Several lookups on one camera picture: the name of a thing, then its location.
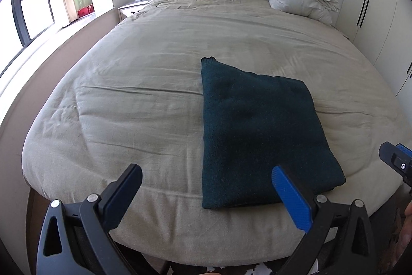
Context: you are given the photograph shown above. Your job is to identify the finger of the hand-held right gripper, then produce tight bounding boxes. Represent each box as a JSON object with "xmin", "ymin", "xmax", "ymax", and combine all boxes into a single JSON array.
[{"xmin": 378, "ymin": 141, "xmax": 412, "ymax": 189}]

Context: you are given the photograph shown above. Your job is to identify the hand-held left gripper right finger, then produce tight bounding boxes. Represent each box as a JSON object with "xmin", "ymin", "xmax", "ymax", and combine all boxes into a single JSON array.
[{"xmin": 271, "ymin": 165, "xmax": 378, "ymax": 275}]

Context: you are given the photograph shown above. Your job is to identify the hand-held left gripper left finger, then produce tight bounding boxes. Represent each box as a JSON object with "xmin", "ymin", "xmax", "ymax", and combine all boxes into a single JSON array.
[{"xmin": 36, "ymin": 164, "xmax": 144, "ymax": 275}]

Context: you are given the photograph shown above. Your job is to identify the dark teal knit sweater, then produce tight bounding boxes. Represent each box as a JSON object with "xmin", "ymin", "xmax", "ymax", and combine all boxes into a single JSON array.
[{"xmin": 200, "ymin": 56, "xmax": 347, "ymax": 210}]

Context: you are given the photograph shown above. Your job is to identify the person's right hand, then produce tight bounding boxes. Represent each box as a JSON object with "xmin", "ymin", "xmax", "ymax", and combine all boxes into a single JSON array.
[{"xmin": 398, "ymin": 200, "xmax": 412, "ymax": 263}]

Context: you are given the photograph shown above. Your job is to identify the cowhide rug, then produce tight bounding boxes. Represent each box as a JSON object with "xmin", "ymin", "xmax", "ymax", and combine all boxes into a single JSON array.
[{"xmin": 206, "ymin": 262, "xmax": 278, "ymax": 275}]

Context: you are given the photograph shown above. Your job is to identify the bed with beige sheet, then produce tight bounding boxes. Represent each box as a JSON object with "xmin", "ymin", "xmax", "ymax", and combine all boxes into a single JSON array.
[{"xmin": 21, "ymin": 0, "xmax": 410, "ymax": 266}]

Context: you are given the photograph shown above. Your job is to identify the beige window ledge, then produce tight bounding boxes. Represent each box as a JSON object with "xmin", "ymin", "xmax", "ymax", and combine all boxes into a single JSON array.
[{"xmin": 0, "ymin": 6, "xmax": 118, "ymax": 134}]

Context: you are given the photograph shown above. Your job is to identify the white nightstand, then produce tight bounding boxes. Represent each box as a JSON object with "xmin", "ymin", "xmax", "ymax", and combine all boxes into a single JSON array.
[{"xmin": 117, "ymin": 0, "xmax": 155, "ymax": 21}]

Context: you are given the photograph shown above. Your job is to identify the red storage box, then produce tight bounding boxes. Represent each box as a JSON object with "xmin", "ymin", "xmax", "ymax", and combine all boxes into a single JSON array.
[{"xmin": 77, "ymin": 4, "xmax": 95, "ymax": 18}]

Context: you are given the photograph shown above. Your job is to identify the white wardrobe with black handles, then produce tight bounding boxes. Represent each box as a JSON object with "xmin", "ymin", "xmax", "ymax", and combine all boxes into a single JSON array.
[{"xmin": 335, "ymin": 0, "xmax": 412, "ymax": 99}]

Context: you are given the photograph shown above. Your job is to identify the window with black frame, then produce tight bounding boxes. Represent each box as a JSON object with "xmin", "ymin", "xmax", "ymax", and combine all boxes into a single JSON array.
[{"xmin": 0, "ymin": 0, "xmax": 56, "ymax": 77}]

